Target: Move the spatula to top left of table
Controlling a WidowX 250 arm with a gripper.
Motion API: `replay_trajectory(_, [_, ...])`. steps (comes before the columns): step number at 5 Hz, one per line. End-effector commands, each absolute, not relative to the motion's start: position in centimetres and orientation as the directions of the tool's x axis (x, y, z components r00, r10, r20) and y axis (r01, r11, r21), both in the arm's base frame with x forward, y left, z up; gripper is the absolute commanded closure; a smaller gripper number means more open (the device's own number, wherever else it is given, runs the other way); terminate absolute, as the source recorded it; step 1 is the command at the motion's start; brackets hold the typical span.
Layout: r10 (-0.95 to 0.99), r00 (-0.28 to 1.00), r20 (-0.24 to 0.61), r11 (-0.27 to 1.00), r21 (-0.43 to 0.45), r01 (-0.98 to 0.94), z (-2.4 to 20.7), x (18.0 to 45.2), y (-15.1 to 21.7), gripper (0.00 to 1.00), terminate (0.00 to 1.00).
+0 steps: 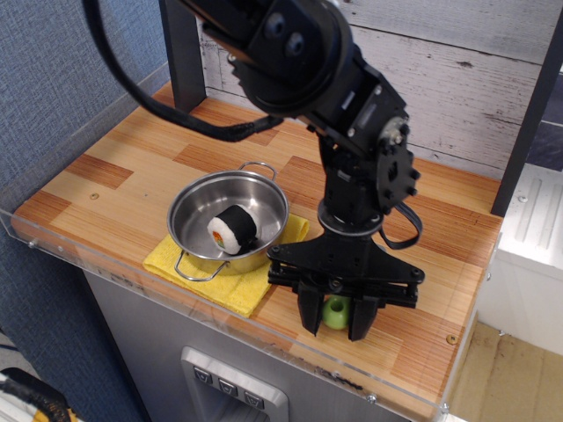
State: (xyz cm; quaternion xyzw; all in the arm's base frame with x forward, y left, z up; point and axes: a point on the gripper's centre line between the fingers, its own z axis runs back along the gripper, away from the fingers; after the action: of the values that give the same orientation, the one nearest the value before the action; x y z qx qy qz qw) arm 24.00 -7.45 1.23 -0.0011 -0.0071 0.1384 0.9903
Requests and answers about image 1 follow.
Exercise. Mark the grey cabinet with dispenser panel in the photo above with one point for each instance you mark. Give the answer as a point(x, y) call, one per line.
point(194, 367)

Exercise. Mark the yellow cloth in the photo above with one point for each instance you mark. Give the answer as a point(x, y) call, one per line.
point(238, 292)

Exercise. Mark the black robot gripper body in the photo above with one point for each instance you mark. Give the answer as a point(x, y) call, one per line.
point(346, 261)

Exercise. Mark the black vertical post right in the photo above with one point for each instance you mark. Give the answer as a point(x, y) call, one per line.
point(541, 94)

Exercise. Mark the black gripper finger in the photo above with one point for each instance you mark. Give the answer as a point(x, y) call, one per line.
point(362, 315)
point(310, 304)

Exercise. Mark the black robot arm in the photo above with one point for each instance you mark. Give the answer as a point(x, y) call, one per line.
point(298, 60)

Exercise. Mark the green handled grey spatula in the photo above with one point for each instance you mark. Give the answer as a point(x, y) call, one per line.
point(336, 312)

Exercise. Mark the white appliance at right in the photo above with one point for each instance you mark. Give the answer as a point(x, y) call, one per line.
point(522, 291)

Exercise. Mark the clear acrylic table guard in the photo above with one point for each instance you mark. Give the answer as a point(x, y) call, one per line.
point(91, 177)

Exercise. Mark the toy sushi roll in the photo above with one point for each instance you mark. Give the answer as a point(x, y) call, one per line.
point(235, 229)

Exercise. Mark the stainless steel pot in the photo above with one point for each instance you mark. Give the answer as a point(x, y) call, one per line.
point(253, 185)

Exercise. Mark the yellow black object bottom left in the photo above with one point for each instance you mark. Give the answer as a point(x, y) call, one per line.
point(25, 397)

